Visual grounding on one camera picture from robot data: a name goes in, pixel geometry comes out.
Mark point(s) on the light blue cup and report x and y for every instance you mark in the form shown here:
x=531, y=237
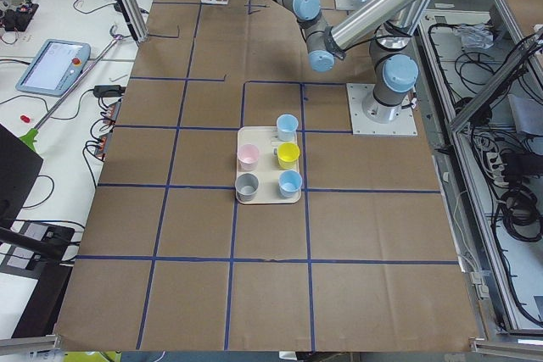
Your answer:
x=290, y=182
x=287, y=125

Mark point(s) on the yellow cup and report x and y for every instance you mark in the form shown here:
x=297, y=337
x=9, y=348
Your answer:
x=287, y=155

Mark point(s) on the pink cup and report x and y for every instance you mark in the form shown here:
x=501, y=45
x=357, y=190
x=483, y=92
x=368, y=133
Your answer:
x=248, y=156

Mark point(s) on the grey cup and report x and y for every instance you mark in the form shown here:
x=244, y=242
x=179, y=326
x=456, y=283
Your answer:
x=246, y=187

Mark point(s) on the cream plastic tray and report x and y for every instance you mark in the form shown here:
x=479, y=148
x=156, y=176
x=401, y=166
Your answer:
x=268, y=169

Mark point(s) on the black power adapter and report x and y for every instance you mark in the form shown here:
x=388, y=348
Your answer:
x=108, y=91

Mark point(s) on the teach pendant tablet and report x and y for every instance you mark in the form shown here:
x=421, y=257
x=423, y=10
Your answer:
x=55, y=68

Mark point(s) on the long reach grabber tool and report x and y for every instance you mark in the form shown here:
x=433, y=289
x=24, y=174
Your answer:
x=29, y=138

